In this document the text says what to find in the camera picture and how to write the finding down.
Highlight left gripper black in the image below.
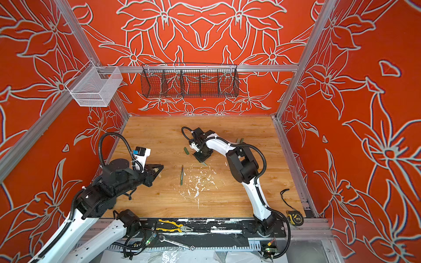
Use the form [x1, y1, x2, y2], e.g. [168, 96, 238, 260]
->
[115, 162, 164, 197]

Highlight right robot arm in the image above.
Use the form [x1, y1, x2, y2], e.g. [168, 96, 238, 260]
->
[182, 127, 276, 237]

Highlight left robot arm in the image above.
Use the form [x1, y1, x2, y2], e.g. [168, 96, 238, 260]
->
[31, 158, 164, 263]

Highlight silver wrench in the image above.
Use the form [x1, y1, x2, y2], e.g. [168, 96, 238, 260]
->
[159, 235, 196, 252]

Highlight white mesh basket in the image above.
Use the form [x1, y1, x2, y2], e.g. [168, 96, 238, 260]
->
[65, 66, 123, 107]

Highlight yellow tape measure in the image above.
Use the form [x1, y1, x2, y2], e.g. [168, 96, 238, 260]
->
[287, 210, 304, 226]

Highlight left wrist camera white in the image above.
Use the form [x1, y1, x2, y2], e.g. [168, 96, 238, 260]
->
[132, 146, 151, 173]

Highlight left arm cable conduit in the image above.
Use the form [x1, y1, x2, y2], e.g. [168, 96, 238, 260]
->
[27, 132, 137, 263]

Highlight yellow handled pliers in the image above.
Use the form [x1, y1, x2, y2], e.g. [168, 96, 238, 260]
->
[156, 219, 194, 233]

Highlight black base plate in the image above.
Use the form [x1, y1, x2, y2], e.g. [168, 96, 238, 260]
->
[140, 218, 287, 238]

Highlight black wire basket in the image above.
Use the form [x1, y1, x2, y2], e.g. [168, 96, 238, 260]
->
[140, 64, 240, 99]

